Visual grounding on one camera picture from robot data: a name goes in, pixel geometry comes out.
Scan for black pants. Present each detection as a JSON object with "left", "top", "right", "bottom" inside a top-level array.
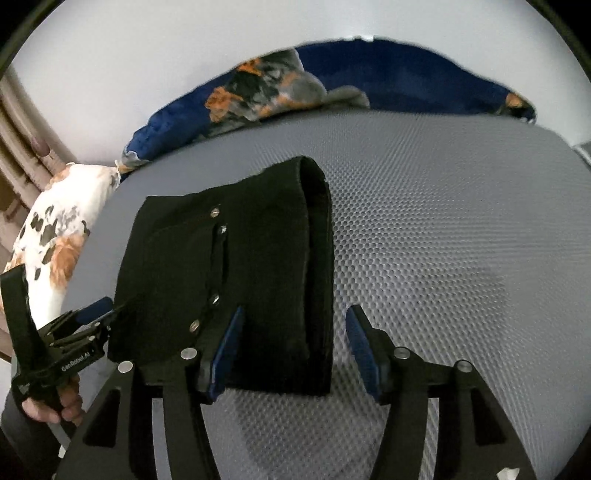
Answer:
[{"left": 108, "top": 157, "right": 334, "bottom": 396}]

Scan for person's left hand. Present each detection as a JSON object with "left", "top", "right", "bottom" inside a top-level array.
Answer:
[{"left": 21, "top": 375, "right": 85, "bottom": 426}]

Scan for white floral pillow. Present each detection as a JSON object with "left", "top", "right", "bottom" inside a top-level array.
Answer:
[{"left": 4, "top": 163, "right": 121, "bottom": 328}]

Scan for grey mesh mattress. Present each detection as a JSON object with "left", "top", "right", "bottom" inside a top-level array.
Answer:
[{"left": 64, "top": 111, "right": 590, "bottom": 479}]

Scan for beige curtain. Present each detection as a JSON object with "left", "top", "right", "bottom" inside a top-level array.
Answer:
[{"left": 0, "top": 68, "right": 77, "bottom": 222}]

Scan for navy floral blanket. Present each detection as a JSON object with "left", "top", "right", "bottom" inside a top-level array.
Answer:
[{"left": 116, "top": 39, "right": 537, "bottom": 174}]

